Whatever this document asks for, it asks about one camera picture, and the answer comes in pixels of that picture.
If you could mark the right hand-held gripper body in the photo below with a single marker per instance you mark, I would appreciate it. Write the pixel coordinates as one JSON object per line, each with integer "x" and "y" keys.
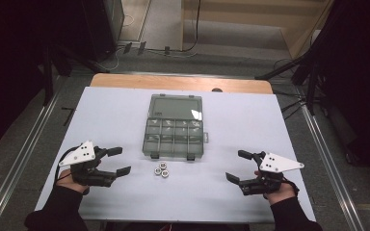
{"x": 269, "y": 179}

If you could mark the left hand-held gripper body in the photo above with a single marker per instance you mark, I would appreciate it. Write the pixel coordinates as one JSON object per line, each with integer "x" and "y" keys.
{"x": 83, "y": 173}

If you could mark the silver hex nut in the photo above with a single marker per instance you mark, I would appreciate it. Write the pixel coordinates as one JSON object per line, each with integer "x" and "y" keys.
{"x": 165, "y": 174}
{"x": 163, "y": 165}
{"x": 157, "y": 171}

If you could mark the clear plastic compartment box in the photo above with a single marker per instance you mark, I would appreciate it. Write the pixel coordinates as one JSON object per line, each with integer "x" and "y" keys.
{"x": 173, "y": 128}

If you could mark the person's right hand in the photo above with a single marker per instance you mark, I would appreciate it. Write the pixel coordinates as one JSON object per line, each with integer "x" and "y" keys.
{"x": 281, "y": 194}

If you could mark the person's left hand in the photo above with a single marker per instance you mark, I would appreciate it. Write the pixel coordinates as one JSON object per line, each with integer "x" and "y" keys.
{"x": 67, "y": 183}

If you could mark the white table mat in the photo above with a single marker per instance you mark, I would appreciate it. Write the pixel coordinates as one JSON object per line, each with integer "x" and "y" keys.
{"x": 237, "y": 122}

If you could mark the wooden table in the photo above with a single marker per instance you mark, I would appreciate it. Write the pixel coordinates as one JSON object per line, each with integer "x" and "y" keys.
{"x": 173, "y": 82}

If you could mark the black tripod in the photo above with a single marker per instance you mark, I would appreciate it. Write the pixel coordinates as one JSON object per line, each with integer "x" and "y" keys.
{"x": 305, "y": 69}

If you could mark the black floor plugs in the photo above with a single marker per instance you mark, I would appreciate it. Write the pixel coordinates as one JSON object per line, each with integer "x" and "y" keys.
{"x": 141, "y": 47}

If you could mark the black stand legs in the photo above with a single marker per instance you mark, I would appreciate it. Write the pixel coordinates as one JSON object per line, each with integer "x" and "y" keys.
{"x": 61, "y": 56}

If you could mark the black cabinet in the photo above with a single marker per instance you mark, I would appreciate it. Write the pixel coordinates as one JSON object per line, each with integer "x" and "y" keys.
{"x": 104, "y": 25}

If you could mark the light wooden shelf unit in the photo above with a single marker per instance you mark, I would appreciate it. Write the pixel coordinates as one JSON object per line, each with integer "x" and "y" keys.
{"x": 295, "y": 22}

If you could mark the metal floor rail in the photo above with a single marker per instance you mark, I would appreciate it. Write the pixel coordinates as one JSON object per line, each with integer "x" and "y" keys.
{"x": 22, "y": 154}
{"x": 330, "y": 166}

